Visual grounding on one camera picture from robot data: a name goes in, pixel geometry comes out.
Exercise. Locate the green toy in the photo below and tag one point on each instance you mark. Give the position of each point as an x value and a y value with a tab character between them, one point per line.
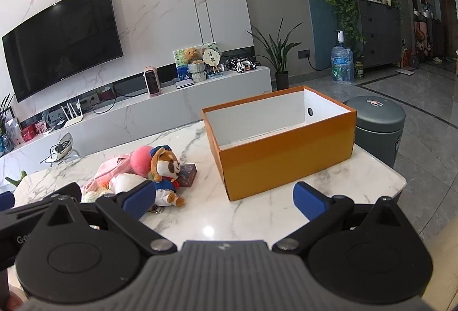
16	180

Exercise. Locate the cream knitted plush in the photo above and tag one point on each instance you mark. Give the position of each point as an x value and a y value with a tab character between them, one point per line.
95	196

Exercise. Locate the basketball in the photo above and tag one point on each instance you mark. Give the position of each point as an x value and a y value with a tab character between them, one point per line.
421	37

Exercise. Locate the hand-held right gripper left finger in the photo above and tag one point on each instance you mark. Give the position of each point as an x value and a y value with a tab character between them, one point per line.
137	199

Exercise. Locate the white floor scale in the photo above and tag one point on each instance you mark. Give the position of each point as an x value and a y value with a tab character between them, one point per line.
404	71

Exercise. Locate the long-leaved potted plant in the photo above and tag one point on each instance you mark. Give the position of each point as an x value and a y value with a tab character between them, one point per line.
281	80

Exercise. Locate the pink ball plush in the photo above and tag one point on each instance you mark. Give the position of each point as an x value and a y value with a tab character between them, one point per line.
141	159

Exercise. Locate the dark hallway shelf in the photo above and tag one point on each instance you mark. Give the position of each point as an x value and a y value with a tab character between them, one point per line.
434	35

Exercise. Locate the brown teddy bear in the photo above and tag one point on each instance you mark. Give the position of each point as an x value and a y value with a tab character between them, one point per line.
192	54

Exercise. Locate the pink space heater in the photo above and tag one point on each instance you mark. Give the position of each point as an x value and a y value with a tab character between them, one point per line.
153	82

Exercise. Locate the black white checkered toy car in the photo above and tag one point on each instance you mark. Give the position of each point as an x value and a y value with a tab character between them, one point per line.
241	65

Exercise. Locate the trailing pothos plant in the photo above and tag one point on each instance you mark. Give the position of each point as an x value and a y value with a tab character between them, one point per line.
343	0

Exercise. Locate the green blue painted canvas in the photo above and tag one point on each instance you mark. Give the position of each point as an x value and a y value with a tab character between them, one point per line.
180	67

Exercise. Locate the large water jug with pump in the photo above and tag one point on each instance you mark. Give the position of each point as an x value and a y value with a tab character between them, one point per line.
341	64

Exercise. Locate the pink fabric pouch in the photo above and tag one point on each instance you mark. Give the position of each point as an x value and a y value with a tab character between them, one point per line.
109	164

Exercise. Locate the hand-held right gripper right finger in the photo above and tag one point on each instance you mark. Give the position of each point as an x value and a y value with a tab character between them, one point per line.
307	202

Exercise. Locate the orange cardboard box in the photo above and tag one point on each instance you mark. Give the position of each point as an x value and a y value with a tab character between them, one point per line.
286	160

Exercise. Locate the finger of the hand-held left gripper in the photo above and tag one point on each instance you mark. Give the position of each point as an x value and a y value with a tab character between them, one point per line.
6	201
35	209

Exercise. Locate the brown dog plush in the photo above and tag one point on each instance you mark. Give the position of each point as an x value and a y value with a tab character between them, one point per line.
166	175

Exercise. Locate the silver flat device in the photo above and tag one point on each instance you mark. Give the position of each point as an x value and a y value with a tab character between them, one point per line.
184	83

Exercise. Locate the small purple box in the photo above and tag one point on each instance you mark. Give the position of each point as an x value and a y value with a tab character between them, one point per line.
188	175

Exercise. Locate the grassy plant in glass vase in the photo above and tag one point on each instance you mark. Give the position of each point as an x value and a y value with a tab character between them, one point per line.
4	125

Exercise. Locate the dark grey drawer cabinet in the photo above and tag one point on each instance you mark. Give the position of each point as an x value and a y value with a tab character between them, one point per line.
381	32

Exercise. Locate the small white swivel chair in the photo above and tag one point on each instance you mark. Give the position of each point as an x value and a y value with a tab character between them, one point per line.
66	146

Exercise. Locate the white router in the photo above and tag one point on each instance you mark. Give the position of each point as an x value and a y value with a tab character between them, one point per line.
73	119

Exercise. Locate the white round plush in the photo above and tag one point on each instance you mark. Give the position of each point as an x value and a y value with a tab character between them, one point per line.
125	182

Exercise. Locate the white paper hand fan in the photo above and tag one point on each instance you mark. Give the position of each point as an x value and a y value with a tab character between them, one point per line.
212	59

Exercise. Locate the green glass jar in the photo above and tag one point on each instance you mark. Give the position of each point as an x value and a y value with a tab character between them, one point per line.
359	70

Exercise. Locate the black curved television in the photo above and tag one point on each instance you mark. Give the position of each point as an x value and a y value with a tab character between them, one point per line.
60	39

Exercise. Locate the red tissue box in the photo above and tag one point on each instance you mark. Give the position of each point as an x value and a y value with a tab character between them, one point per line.
105	94

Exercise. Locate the black wall socket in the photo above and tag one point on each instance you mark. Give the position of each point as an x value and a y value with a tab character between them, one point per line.
304	54

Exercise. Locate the red gift box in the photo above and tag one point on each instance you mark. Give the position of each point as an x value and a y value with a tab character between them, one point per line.
41	127
28	135

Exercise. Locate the green printed round fan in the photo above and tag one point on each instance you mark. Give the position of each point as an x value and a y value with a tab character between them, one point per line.
208	46

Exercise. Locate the silver photo frame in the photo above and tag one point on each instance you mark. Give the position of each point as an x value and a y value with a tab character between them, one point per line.
14	134

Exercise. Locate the white marble television console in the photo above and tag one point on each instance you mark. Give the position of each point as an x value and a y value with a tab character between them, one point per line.
143	114

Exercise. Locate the brown door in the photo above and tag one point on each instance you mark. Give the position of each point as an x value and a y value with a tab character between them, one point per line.
447	21

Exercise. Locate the small blue box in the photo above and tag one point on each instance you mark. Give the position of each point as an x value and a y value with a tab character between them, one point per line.
215	74

